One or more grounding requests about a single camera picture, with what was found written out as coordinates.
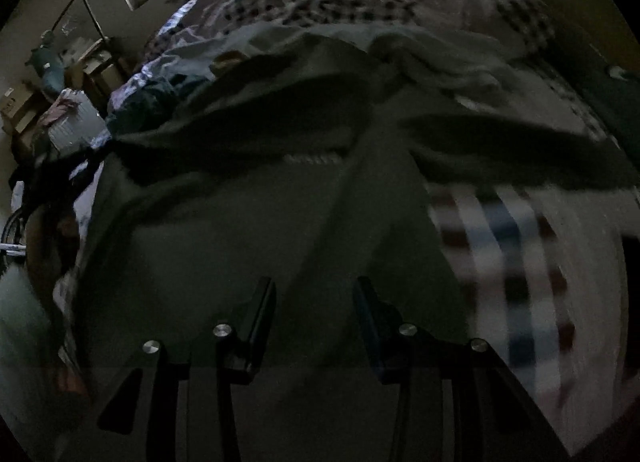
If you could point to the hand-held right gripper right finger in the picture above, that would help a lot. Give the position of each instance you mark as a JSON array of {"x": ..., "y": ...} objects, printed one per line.
[{"x": 365, "y": 322}]

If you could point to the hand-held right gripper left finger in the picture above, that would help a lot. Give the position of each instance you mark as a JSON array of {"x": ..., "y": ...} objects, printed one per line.
[{"x": 267, "y": 312}]

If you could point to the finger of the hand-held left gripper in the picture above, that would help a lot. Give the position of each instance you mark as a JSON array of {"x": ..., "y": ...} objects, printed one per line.
[{"x": 97, "y": 155}]

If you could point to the dark green shirt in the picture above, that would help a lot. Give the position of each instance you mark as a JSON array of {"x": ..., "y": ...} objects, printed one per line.
[{"x": 250, "y": 202}]

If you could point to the person's left forearm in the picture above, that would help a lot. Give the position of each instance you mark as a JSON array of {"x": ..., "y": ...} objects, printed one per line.
[{"x": 52, "y": 247}]

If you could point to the pink cloth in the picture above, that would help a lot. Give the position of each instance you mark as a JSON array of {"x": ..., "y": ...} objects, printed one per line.
[{"x": 60, "y": 107}]

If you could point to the dark teal garment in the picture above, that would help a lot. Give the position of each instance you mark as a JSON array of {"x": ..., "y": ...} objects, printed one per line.
[{"x": 150, "y": 102}]

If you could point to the stack of cardboard boxes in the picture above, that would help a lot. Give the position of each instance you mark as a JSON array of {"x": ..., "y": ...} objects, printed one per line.
[{"x": 95, "y": 67}]

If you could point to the teal bag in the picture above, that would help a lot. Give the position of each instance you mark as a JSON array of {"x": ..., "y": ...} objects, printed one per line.
[{"x": 47, "y": 67}]

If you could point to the person's light teal shirt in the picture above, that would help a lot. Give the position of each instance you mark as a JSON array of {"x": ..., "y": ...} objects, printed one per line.
[{"x": 25, "y": 322}]

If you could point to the large-check bed sheet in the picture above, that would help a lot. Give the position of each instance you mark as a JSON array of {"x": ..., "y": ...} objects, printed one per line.
[{"x": 525, "y": 292}]

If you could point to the light grey-green garment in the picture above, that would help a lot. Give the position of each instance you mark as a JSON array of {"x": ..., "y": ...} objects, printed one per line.
[{"x": 280, "y": 42}]

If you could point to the pale grey garment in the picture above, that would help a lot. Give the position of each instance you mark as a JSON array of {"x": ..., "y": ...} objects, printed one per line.
[{"x": 445, "y": 67}]

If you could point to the dark teal plush pillow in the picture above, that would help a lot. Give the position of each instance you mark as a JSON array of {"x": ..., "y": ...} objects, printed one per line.
[{"x": 605, "y": 92}]

